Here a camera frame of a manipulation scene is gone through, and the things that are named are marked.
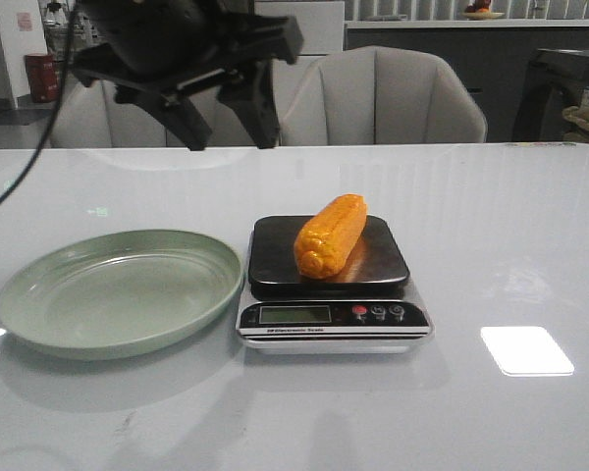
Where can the digital kitchen scale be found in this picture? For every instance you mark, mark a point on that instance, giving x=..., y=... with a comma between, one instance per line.
x=372, y=306

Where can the orange corn cob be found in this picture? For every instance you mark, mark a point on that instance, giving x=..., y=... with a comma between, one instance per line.
x=324, y=243

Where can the grey upholstered chair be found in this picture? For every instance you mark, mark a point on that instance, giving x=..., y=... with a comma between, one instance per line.
x=90, y=118
x=381, y=95

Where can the right grey upholstered chair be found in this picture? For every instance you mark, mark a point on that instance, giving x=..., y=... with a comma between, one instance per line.
x=381, y=95

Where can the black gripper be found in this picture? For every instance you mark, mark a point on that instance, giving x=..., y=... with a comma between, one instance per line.
x=156, y=48

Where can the left grey upholstered chair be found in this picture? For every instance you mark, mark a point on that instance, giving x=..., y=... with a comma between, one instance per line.
x=90, y=118

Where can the white cabinet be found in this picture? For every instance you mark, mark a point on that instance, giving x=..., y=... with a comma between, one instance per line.
x=321, y=24

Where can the red trash bin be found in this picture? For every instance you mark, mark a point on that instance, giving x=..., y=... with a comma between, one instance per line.
x=42, y=78

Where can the fruit bowl on counter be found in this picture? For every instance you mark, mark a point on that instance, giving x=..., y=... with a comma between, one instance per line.
x=481, y=10

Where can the tan cushion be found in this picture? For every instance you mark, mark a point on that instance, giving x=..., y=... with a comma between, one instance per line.
x=577, y=119

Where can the dark side table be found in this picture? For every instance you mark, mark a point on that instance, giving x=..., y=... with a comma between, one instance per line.
x=555, y=80

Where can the light green plate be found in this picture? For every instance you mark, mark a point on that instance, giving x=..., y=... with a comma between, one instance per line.
x=121, y=295

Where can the dark grey counter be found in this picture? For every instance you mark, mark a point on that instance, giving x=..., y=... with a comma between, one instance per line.
x=490, y=57

